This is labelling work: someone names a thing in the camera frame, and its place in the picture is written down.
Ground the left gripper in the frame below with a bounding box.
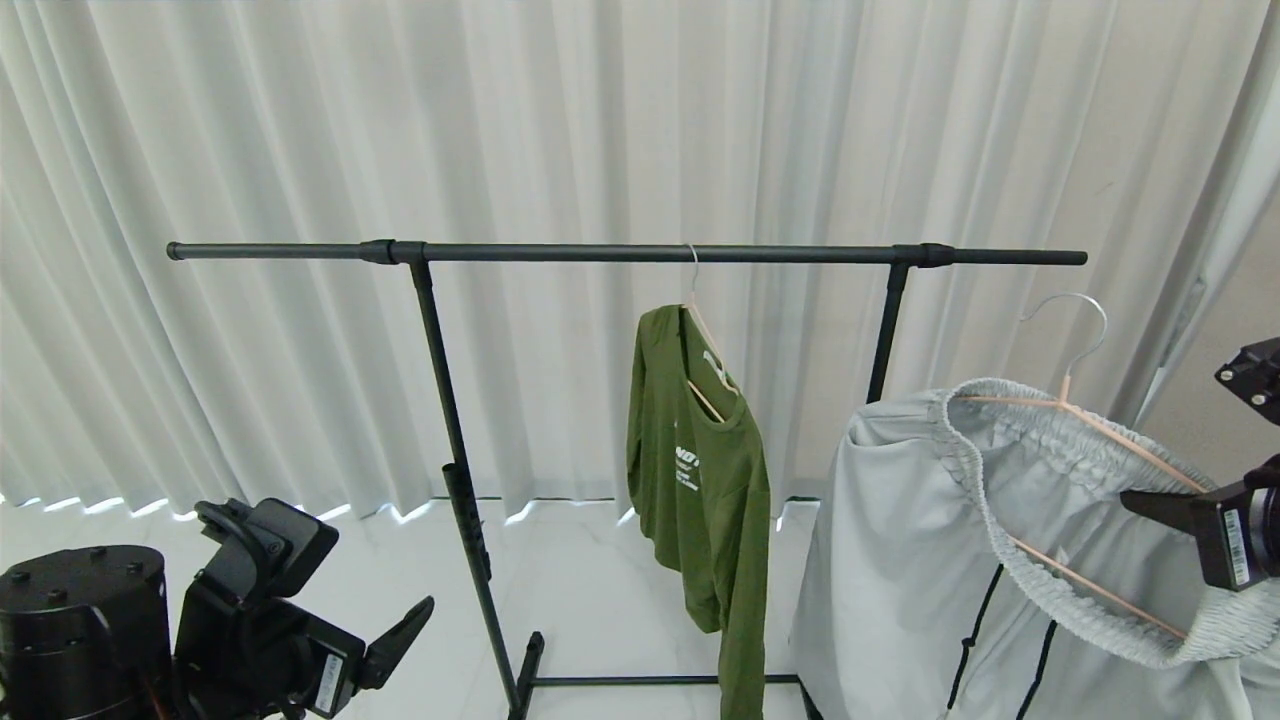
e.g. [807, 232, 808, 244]
[175, 580, 436, 720]

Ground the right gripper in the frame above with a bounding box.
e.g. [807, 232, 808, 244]
[1195, 480, 1280, 593]

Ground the green printed shirt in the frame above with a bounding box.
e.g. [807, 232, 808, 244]
[627, 305, 773, 720]

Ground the pale grey garment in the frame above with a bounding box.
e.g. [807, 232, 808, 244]
[790, 378, 1280, 720]

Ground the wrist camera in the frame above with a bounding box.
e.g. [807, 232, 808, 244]
[1215, 338, 1280, 426]
[195, 498, 341, 601]

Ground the pink clothes hanger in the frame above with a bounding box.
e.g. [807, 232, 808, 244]
[683, 245, 742, 424]
[958, 293, 1211, 641]

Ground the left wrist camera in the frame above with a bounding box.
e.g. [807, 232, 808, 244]
[195, 498, 341, 601]

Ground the white curtain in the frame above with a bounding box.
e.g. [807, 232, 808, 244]
[0, 0, 1280, 523]

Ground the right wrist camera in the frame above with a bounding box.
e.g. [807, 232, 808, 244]
[1215, 338, 1280, 426]

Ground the black clothes rack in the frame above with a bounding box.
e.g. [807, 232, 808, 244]
[165, 240, 1089, 720]

